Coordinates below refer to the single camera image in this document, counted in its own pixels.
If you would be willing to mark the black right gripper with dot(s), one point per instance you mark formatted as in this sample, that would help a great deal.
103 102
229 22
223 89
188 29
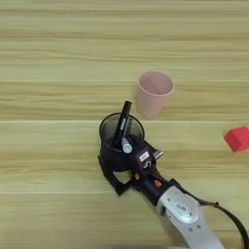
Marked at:
150 186

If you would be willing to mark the black mesh pen holder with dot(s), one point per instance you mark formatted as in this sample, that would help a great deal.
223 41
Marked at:
112 159

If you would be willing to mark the pink plastic cup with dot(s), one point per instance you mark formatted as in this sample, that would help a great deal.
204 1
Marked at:
152 94

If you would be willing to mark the red cube block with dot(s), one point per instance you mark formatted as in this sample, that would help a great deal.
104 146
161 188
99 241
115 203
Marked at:
238 138

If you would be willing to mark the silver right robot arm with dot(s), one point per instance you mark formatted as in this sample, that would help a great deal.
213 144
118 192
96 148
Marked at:
188 220

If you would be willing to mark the white capped pen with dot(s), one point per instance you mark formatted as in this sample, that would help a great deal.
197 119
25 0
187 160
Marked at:
126 146

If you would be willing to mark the black marker pen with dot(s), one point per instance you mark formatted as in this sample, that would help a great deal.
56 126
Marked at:
122 121

